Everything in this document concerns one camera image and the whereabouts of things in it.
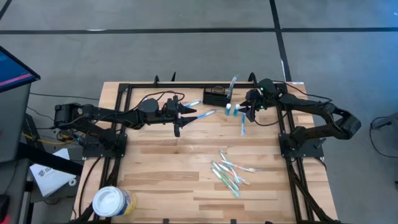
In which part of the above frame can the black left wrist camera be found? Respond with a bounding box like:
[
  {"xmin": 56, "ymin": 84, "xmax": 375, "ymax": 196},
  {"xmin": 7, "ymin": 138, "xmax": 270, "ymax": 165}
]
[{"xmin": 164, "ymin": 99, "xmax": 178, "ymax": 116}]

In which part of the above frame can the white paper booklet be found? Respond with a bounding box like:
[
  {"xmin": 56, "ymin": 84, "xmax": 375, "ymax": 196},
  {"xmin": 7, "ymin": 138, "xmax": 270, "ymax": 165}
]
[{"xmin": 29, "ymin": 147, "xmax": 78, "ymax": 198}]

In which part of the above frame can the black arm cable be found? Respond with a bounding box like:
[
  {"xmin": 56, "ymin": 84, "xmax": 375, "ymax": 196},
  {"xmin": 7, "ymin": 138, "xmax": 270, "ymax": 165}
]
[
  {"xmin": 129, "ymin": 90, "xmax": 187, "ymax": 113},
  {"xmin": 272, "ymin": 80, "xmax": 333, "ymax": 103}
]

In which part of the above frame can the black floor cable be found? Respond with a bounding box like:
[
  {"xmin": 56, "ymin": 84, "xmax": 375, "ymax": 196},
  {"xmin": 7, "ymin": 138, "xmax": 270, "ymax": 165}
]
[{"xmin": 29, "ymin": 92, "xmax": 100, "ymax": 101}]

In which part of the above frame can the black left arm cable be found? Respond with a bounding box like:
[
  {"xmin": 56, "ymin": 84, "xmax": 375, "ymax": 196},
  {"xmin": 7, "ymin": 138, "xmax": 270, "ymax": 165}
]
[{"xmin": 129, "ymin": 90, "xmax": 187, "ymax": 113}]

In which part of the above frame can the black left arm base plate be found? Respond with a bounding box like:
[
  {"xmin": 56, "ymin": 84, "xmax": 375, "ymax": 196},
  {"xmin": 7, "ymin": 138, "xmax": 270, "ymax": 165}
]
[{"xmin": 81, "ymin": 133, "xmax": 128, "ymax": 159}]

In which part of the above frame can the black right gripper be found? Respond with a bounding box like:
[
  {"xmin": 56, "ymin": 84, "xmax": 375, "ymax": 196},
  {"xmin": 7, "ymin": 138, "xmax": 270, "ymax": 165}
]
[{"xmin": 238, "ymin": 88, "xmax": 268, "ymax": 122}]

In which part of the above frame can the black aluminium table frame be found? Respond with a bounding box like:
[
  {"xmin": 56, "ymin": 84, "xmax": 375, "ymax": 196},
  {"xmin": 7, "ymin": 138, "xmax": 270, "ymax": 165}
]
[{"xmin": 72, "ymin": 72, "xmax": 340, "ymax": 224}]

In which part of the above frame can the grey cabinet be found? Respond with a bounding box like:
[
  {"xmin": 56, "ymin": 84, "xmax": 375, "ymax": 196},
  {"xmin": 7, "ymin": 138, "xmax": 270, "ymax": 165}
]
[{"xmin": 0, "ymin": 83, "xmax": 32, "ymax": 164}]

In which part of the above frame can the white lidded yellow container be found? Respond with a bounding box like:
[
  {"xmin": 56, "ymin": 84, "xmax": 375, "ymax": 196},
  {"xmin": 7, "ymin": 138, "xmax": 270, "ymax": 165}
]
[{"xmin": 92, "ymin": 185, "xmax": 137, "ymax": 218}]

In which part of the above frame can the black diagonal bar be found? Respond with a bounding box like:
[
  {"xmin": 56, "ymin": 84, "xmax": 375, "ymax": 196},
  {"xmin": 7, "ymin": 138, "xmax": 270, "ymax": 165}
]
[{"xmin": 16, "ymin": 141, "xmax": 84, "ymax": 177}]

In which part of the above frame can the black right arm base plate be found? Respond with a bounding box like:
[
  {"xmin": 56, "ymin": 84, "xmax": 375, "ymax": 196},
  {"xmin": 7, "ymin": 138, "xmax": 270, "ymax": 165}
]
[{"xmin": 278, "ymin": 133, "xmax": 325, "ymax": 159}]

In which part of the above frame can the blue screen monitor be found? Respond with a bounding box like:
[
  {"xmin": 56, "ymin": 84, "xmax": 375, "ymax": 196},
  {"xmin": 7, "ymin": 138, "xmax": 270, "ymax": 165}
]
[{"xmin": 0, "ymin": 45, "xmax": 42, "ymax": 94}]

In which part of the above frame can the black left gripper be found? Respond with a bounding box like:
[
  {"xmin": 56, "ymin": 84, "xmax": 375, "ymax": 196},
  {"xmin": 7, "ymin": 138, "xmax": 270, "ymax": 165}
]
[{"xmin": 159, "ymin": 95, "xmax": 198, "ymax": 138}]

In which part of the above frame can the black wire mesh basket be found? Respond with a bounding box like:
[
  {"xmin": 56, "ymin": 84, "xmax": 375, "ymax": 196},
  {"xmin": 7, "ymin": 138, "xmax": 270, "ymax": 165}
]
[{"xmin": 202, "ymin": 86, "xmax": 233, "ymax": 108}]

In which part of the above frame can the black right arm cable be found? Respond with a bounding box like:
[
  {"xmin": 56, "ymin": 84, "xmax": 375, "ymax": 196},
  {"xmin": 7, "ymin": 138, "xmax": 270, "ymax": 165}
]
[{"xmin": 272, "ymin": 80, "xmax": 333, "ymax": 103}]

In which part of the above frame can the yellow cable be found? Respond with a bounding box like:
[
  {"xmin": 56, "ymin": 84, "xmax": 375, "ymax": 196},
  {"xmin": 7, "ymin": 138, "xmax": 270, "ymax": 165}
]
[{"xmin": 21, "ymin": 132, "xmax": 83, "ymax": 146}]

